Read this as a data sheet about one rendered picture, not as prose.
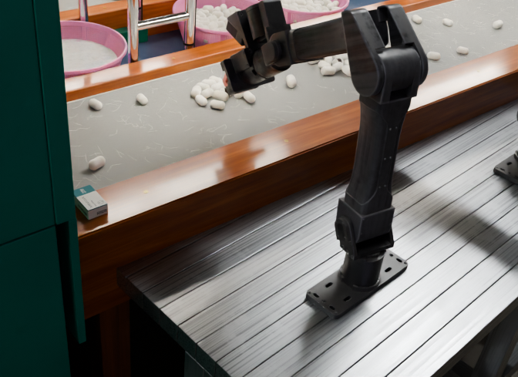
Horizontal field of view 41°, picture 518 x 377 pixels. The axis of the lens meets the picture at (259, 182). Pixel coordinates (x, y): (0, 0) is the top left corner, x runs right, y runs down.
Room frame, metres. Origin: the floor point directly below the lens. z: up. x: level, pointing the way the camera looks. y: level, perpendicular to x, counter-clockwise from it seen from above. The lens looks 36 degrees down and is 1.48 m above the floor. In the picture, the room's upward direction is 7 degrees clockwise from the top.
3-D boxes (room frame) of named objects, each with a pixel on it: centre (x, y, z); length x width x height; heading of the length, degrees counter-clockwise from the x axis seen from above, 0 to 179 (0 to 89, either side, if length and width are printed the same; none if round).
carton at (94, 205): (0.87, 0.27, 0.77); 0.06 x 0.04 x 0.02; 42
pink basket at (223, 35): (1.73, 0.14, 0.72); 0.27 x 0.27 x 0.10
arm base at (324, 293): (0.87, -0.19, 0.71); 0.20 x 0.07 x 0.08; 138
